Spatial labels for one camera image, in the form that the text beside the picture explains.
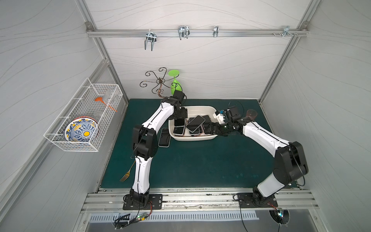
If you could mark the metal double hook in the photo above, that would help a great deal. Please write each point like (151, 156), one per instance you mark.
(151, 38)

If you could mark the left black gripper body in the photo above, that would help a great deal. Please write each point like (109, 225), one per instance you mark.
(179, 117)

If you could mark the green plastic goblet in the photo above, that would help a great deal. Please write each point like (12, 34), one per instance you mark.
(175, 83)

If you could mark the aluminium cross rail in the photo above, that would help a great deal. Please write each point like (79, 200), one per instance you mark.
(200, 33)

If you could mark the small metal hook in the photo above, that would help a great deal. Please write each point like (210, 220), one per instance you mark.
(215, 31)

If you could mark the aluminium front rail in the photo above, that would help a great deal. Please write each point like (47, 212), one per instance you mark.
(196, 199)

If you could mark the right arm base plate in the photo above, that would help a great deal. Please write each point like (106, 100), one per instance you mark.
(255, 200)

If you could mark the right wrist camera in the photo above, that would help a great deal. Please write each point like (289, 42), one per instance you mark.
(232, 114)

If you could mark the white vent strip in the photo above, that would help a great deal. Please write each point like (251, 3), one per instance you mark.
(181, 216)

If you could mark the metal clip hook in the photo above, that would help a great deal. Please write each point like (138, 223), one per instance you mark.
(183, 32)

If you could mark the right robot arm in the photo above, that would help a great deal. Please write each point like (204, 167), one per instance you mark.
(289, 158)

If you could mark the white plastic storage box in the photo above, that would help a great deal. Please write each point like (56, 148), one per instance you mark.
(193, 111)

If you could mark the black wire cup stand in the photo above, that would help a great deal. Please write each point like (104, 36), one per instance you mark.
(160, 82)

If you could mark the colourful patterned plate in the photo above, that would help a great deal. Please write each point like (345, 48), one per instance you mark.
(80, 130)

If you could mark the gold fork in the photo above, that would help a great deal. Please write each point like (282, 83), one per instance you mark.
(127, 174)

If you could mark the brown translucent cup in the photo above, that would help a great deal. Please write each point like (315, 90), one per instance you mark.
(251, 114)

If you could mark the round black puck device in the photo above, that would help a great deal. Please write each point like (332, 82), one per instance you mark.
(280, 216)

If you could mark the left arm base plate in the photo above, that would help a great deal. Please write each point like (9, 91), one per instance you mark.
(154, 202)

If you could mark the white wire basket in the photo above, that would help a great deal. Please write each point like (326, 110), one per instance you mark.
(83, 104)

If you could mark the metal bracket hook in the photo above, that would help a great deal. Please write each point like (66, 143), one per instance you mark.
(286, 33)

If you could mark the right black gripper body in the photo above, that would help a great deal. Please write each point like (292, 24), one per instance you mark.
(216, 128)

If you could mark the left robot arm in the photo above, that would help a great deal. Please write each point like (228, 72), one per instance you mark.
(145, 144)

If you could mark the diagonal phone white case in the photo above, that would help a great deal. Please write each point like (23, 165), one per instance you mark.
(195, 123)

